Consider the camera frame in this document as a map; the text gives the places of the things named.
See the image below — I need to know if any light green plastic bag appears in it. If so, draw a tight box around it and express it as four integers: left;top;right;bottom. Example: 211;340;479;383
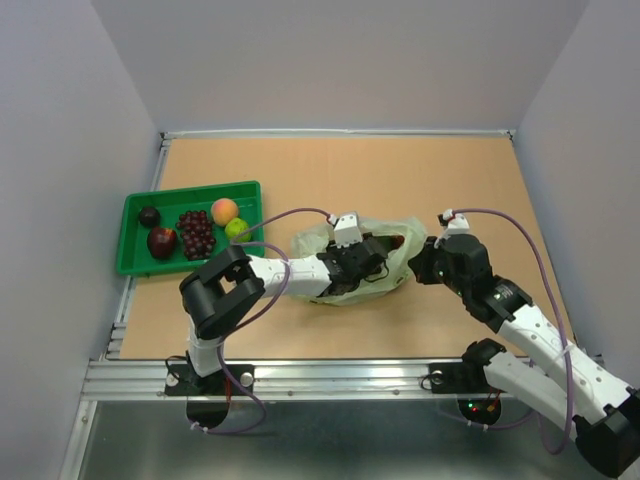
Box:
287;217;427;306

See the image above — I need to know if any small red fruit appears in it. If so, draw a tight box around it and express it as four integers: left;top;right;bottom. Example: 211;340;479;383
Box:
390;235;404;250

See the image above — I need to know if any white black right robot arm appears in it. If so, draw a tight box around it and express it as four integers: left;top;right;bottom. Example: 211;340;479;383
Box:
408;234;639;478

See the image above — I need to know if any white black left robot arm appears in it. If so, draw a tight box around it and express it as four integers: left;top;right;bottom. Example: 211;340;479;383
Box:
165;234;390;396

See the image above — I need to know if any cracked lime green fruit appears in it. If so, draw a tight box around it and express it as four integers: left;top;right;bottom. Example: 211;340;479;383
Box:
224;217;252;243

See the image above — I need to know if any orange pink peach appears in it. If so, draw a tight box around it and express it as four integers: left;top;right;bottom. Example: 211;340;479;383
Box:
211;198;239;227

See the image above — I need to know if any dark red grape bunch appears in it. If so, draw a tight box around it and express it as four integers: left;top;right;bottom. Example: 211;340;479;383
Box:
176;210;216;261

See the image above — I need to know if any dark red apple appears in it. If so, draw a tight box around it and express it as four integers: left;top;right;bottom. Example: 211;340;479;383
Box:
147;226;177;260

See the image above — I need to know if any dark purple plum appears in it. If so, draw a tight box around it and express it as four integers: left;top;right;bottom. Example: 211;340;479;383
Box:
138;206;161;228

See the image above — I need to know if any green plastic tray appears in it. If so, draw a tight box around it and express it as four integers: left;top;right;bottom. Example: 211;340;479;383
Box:
116;181;263;277

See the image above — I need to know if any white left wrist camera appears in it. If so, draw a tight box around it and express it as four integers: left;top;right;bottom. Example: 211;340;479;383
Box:
333;211;363;248

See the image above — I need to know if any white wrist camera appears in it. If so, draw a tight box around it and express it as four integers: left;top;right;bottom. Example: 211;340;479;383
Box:
435;209;470;247
333;211;363;248

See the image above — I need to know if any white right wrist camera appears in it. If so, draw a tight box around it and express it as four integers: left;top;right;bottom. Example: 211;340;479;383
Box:
435;209;470;247

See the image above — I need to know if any aluminium front rail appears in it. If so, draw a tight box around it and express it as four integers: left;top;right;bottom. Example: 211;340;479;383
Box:
81;358;483;403

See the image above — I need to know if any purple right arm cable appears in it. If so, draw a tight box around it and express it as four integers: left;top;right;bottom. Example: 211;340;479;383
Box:
452;207;577;456

